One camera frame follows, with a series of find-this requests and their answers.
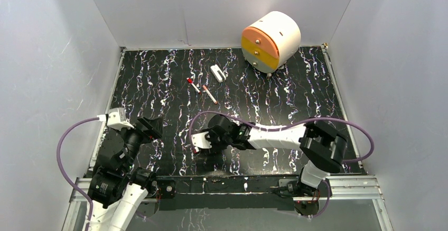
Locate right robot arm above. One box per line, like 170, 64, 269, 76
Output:
191, 114, 348, 198

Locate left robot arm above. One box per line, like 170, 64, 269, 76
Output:
84, 113, 163, 230

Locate orange capped white marker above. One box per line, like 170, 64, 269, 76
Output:
202, 85, 218, 105

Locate red capped white marker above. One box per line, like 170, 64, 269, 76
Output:
187, 78, 201, 94

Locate white rectangular clip block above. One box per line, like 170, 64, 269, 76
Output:
210, 64, 227, 83

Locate round white drawer cabinet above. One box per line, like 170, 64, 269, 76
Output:
241, 11, 301, 74

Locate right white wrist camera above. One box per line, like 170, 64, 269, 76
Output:
191, 132, 212, 153

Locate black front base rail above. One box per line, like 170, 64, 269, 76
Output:
157, 175, 296, 211

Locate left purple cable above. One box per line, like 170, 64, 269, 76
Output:
56, 117, 107, 231

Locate purple cable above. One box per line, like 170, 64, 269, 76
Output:
56, 117, 107, 231
188, 110, 375, 219

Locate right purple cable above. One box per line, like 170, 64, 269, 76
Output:
188, 110, 375, 219

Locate aluminium frame rail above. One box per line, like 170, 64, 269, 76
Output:
61, 176, 395, 231

